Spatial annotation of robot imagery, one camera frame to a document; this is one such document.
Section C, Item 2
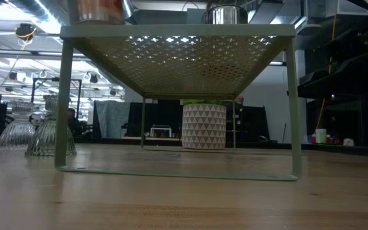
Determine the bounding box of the green ribbed glass candle holder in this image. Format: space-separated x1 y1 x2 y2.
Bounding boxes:
24 95 77 157

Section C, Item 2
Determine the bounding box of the copper sided tin candle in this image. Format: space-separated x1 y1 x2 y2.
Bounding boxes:
68 0 125 26

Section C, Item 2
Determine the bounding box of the white cup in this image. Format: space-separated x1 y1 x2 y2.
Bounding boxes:
314 128 327 144

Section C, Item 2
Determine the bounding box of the silver tin candle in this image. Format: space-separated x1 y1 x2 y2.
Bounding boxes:
201 5 249 26

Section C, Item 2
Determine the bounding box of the succulent in patterned pot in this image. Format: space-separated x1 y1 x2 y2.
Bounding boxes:
180 98 227 150

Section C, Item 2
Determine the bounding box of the green perforated metal shelf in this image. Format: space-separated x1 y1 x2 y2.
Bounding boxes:
53 24 302 182

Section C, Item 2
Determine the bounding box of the white frame object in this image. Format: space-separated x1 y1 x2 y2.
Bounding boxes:
150 126 173 138

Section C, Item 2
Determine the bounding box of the black stand frame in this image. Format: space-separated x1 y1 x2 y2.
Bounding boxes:
31 77 82 119

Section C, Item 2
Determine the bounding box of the silver ventilation duct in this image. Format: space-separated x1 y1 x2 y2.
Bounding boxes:
8 0 135 23

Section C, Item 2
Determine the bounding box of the grey cloth cover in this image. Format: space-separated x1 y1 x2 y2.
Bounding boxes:
93 100 130 139

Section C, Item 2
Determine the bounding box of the clear ribbed glass candle holder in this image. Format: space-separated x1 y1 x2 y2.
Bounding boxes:
0 101 36 151

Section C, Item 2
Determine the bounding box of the person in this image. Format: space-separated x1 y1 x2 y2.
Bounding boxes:
67 107 88 137

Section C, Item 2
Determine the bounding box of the yellow black cable reel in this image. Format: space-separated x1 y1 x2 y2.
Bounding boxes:
14 22 38 41

